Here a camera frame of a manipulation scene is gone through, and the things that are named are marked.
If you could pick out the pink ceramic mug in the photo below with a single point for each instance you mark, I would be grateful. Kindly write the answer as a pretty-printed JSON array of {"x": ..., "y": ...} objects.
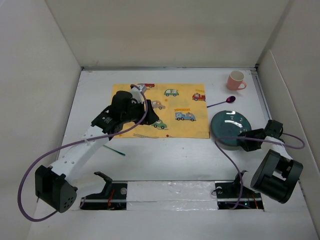
[{"x": 236, "y": 81}]

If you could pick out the yellow car-print cloth placemat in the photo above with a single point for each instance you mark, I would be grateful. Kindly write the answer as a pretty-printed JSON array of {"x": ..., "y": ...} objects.
[{"x": 181, "y": 108}]

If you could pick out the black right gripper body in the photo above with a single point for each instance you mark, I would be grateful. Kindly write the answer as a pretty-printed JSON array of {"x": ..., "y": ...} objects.
[{"x": 253, "y": 133}]

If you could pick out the teal ceramic plate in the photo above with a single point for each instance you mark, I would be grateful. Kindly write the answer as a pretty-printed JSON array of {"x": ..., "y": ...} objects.
[{"x": 229, "y": 123}]

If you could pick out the iridescent purple fork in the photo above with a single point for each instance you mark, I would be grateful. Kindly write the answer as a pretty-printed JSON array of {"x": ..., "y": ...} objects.
[{"x": 116, "y": 151}]

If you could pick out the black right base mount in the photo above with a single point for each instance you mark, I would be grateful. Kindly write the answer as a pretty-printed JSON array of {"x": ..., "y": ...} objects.
[{"x": 229, "y": 195}]

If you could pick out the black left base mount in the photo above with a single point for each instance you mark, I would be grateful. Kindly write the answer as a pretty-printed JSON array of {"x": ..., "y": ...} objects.
[{"x": 113, "y": 196}]

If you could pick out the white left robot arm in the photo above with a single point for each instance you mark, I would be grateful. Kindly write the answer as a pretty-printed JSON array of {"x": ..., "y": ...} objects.
[{"x": 53, "y": 183}]

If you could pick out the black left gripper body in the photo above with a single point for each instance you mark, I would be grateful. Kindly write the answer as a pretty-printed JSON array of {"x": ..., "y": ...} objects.
[{"x": 135, "y": 113}]

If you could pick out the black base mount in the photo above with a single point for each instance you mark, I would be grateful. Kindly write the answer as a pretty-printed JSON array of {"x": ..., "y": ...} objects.
[
  {"x": 229, "y": 195},
  {"x": 113, "y": 196}
]

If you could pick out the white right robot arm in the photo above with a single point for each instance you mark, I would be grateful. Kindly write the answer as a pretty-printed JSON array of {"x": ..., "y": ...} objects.
[{"x": 278, "y": 173}]

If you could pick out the purple metallic spoon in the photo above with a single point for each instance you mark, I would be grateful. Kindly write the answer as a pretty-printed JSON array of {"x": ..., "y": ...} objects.
[{"x": 229, "y": 100}]

